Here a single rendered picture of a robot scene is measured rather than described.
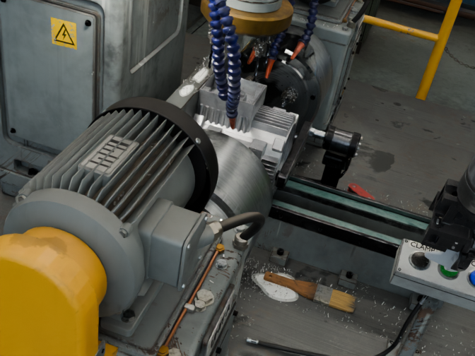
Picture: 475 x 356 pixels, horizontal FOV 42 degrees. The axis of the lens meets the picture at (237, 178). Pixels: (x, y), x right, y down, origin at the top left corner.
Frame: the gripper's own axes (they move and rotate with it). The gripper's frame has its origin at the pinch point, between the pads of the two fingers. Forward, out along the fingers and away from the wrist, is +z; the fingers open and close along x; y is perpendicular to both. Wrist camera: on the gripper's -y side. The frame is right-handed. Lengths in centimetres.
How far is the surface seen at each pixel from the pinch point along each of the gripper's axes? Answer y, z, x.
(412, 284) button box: 5.0, 4.7, 3.5
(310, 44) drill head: 40, 15, -57
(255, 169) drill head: 36.8, -3.3, -4.3
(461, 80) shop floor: -33, 227, -282
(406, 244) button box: 7.9, 2.2, -2.4
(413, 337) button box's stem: 0.3, 20.0, 6.2
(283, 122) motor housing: 37.0, 7.1, -24.7
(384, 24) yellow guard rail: 28, 143, -222
